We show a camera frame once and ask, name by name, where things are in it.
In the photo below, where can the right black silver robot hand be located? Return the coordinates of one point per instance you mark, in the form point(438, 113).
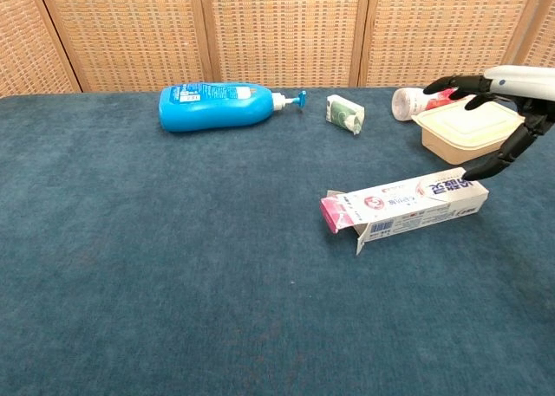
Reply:
point(520, 82)

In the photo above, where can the white pink toothpaste box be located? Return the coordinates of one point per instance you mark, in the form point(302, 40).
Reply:
point(407, 201)

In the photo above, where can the woven rattan screen panel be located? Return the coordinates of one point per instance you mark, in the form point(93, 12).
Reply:
point(282, 32)
point(542, 23)
point(433, 32)
point(130, 32)
point(21, 45)

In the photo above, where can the beige lidded food container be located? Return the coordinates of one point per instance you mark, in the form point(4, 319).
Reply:
point(459, 131)

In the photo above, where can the clear bottle with red label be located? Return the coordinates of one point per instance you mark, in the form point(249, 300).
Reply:
point(409, 103)

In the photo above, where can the green white tissue pack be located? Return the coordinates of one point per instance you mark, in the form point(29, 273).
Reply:
point(342, 110)

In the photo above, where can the blue pump lotion bottle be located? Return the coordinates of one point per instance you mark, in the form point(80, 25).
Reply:
point(208, 110)

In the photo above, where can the teal table cloth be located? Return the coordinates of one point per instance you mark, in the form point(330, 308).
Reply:
point(173, 283)

